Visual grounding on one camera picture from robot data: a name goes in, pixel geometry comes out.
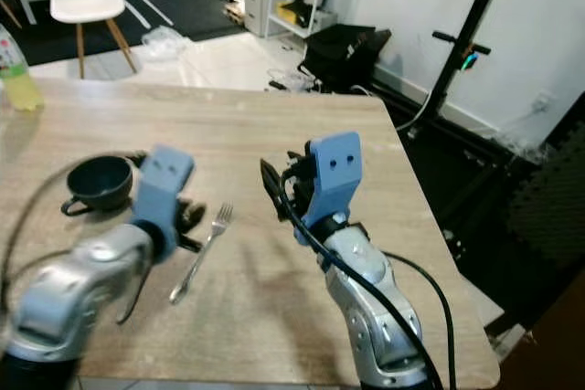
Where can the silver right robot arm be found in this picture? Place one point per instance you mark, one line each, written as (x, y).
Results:
(370, 317)

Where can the yellow and black tool case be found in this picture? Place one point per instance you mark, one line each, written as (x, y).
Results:
(297, 6)

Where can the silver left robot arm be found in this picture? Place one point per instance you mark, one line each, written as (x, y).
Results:
(69, 294)

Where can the black stand pole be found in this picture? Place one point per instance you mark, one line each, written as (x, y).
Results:
(471, 20)

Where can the silver metal fork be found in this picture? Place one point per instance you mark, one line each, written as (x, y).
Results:
(199, 262)

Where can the black bag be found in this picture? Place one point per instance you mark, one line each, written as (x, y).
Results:
(343, 57)

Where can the dark foam mat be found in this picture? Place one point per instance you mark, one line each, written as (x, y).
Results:
(548, 216)

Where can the plastic bottle with yellow drink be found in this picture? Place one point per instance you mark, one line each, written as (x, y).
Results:
(18, 79)

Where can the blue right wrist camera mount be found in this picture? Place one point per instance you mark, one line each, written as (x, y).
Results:
(334, 175)

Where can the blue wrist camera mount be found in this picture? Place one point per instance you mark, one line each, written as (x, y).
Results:
(166, 184)
(334, 175)

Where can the black floor rug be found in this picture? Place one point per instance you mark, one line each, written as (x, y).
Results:
(192, 2)

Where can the clear plastic bag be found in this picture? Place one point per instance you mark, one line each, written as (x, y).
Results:
(169, 43)

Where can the dark blue cup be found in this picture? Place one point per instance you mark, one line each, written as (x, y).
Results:
(102, 186)

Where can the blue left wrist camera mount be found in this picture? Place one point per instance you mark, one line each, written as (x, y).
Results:
(166, 184)

